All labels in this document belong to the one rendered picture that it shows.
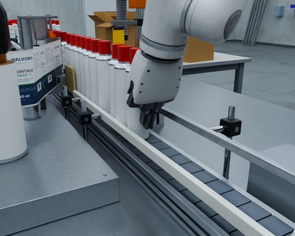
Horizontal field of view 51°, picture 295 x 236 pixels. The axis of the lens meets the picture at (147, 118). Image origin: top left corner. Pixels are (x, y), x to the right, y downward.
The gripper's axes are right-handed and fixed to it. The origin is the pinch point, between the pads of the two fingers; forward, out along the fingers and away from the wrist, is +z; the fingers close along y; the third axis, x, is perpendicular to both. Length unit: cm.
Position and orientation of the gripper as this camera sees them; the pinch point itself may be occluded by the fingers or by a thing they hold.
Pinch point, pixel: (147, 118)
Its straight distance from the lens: 66.1
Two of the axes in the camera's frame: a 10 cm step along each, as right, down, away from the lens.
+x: 4.5, 5.9, -6.7
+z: -1.6, 7.9, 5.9
